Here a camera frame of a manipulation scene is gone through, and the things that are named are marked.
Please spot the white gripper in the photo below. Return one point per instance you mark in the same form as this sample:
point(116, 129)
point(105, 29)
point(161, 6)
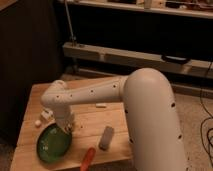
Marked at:
point(64, 118)

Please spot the green ceramic bowl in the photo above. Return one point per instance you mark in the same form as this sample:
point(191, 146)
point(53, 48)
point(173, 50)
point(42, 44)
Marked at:
point(52, 144)

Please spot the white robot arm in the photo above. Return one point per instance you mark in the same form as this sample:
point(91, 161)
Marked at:
point(150, 111)

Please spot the white toy block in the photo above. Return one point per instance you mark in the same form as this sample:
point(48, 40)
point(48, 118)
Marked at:
point(47, 115)

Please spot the small white cube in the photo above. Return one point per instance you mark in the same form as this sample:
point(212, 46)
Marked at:
point(38, 123)

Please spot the small white flat piece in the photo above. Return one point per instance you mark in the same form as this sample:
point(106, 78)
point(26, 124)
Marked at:
point(101, 105)

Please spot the grey rectangular block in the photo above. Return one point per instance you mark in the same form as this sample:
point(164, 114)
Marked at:
point(106, 138)

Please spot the metal pole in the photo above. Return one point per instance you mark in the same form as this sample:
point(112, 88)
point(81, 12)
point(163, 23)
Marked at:
point(72, 36)

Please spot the wooden shelf unit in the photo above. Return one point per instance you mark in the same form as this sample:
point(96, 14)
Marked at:
point(125, 35)

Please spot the black device on shelf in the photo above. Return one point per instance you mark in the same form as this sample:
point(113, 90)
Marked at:
point(176, 60)

